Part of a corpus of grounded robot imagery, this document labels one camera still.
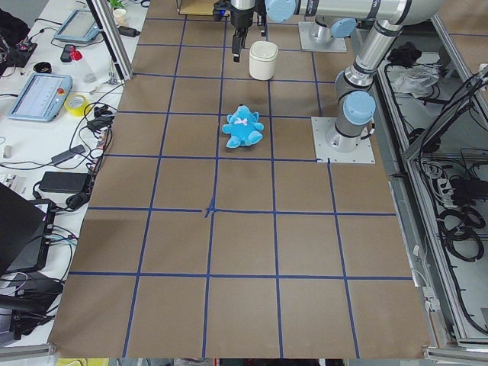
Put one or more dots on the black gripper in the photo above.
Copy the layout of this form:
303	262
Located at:
242	18

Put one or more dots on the white trash can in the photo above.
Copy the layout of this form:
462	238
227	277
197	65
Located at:
262	59

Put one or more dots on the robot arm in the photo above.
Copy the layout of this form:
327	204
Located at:
356	106
333	20

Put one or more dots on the blue teddy bear plush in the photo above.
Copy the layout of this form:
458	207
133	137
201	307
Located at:
243	127

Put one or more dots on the white paper cup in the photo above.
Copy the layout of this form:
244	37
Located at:
120	16

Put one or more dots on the black cloth bundle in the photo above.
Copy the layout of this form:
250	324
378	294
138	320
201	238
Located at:
405	55

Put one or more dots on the clear plastic bottle red cap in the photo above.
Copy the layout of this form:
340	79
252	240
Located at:
85	71

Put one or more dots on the upper teach pendant tablet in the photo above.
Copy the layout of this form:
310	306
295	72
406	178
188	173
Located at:
79	27

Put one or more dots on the teach pendant tablet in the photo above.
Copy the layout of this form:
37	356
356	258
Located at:
42	97
79	27

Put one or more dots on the crumpled white cloth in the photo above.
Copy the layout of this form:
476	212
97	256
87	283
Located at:
417	81

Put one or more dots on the yellow tape roll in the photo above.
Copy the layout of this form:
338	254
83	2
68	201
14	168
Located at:
75	105

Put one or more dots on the lower teach pendant tablet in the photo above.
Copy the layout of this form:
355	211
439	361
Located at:
42	97

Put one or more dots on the black power adapter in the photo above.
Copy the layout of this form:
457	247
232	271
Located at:
63	182

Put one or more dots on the black laptop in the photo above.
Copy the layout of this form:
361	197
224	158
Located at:
25	226

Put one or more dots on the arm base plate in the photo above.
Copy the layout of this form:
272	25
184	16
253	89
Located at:
330	146
317	38

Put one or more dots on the aluminium frame post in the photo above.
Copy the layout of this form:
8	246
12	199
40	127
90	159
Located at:
102	13

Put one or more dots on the aluminium frame side rail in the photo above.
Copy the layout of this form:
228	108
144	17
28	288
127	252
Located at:
440	143

